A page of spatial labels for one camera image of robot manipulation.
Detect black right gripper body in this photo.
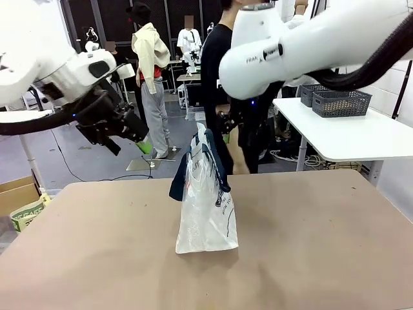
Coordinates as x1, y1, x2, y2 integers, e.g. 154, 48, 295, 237
216, 110, 236, 135

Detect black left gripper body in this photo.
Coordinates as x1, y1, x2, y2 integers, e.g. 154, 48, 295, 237
111, 108, 150, 142

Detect translucent shopping bag navy handles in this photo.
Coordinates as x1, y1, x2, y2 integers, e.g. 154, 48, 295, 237
169, 121, 239, 255

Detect clear plastic storage box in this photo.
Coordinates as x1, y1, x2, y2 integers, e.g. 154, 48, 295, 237
185, 105, 207, 122

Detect black equipment case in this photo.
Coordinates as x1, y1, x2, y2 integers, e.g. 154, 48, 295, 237
186, 83, 205, 107

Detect person in black clothes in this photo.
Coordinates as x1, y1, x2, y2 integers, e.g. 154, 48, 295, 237
200, 0, 269, 175

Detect background person dark clothes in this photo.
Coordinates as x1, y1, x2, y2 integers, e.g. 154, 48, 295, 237
105, 41, 130, 67

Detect mannequin beige jacket grey pants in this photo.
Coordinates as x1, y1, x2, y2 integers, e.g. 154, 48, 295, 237
126, 1, 172, 159

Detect small grey plastic basket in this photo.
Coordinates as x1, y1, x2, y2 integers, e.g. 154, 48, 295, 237
299, 83, 333, 108

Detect background person white shirt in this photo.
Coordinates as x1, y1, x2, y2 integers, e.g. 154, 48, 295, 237
177, 6, 203, 78

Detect white stand pole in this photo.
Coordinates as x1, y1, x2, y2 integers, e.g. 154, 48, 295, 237
19, 134, 45, 196

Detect large grey plastic basket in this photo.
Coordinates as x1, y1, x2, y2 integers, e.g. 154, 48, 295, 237
312, 89, 374, 118

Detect white side table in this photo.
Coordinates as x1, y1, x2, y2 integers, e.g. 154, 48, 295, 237
272, 96, 413, 174

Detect green printed white sack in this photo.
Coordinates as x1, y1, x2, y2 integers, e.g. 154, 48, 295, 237
10, 193, 52, 233

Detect brown cardboard box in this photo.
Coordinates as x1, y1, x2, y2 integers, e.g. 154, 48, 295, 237
0, 176, 43, 218

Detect black light stand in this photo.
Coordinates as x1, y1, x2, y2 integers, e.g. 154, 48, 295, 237
398, 59, 413, 120

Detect metal mannequin base plate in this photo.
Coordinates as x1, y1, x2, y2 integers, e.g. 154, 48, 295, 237
125, 157, 162, 171

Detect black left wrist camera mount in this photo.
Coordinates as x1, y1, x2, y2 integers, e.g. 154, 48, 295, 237
76, 121, 122, 157

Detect white cable bundle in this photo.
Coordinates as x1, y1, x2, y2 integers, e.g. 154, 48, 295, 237
303, 154, 328, 167

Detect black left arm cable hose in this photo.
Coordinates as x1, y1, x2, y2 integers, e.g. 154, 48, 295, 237
0, 89, 112, 136

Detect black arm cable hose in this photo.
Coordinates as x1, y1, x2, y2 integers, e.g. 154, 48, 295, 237
305, 9, 413, 92
0, 89, 112, 136

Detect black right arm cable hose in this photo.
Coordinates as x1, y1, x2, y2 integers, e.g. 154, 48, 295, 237
305, 9, 413, 92

